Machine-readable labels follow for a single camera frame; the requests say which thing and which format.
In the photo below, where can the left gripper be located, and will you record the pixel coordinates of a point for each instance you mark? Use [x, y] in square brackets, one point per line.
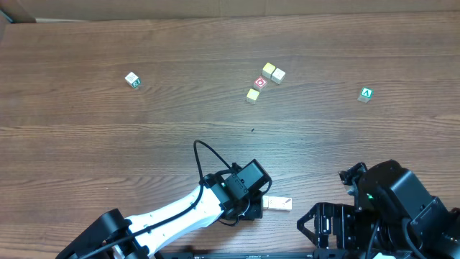
[257, 210]

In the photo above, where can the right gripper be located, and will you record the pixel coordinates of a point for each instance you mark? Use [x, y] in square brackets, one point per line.
[324, 224]

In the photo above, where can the yellow block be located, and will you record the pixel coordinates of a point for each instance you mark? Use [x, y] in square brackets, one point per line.
[268, 70]
[265, 202]
[252, 96]

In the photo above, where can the white block green edge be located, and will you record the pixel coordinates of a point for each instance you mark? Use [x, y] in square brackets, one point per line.
[273, 203]

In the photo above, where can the white block red mark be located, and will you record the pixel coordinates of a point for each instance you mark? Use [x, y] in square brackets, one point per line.
[285, 203]

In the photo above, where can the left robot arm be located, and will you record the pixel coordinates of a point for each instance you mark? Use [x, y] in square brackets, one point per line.
[231, 195]

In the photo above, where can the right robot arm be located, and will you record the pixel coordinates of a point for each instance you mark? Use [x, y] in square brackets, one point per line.
[393, 216]

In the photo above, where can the red circle block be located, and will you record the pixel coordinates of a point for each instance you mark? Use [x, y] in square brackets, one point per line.
[260, 83]

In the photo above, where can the green letter block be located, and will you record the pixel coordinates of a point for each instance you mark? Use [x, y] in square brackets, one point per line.
[365, 95]

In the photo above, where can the white block far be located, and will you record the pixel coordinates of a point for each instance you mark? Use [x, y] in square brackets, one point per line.
[278, 76]

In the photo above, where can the white block green side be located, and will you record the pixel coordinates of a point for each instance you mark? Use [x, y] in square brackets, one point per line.
[133, 80]

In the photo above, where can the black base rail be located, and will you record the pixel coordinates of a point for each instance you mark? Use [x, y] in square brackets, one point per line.
[251, 255]

